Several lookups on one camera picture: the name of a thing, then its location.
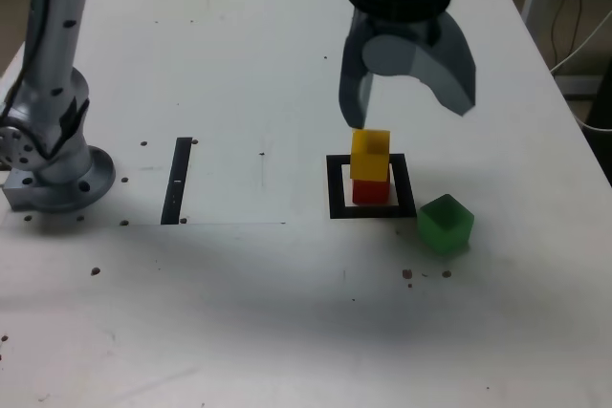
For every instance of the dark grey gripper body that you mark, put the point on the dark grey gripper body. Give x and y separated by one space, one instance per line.
406 29

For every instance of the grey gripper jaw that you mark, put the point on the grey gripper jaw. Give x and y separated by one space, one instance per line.
449 78
354 92

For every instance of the yellow cube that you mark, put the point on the yellow cube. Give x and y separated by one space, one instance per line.
365 164

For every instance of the red cube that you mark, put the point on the red cube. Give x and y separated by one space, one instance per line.
370 192

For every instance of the green cube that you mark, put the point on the green cube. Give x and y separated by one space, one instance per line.
442 224

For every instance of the black tape square outline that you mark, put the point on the black tape square outline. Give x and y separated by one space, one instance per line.
334 188

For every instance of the grey metal base bar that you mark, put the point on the grey metal base bar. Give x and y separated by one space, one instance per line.
578 85

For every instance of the black tape strip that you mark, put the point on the black tape strip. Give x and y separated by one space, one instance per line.
174 188

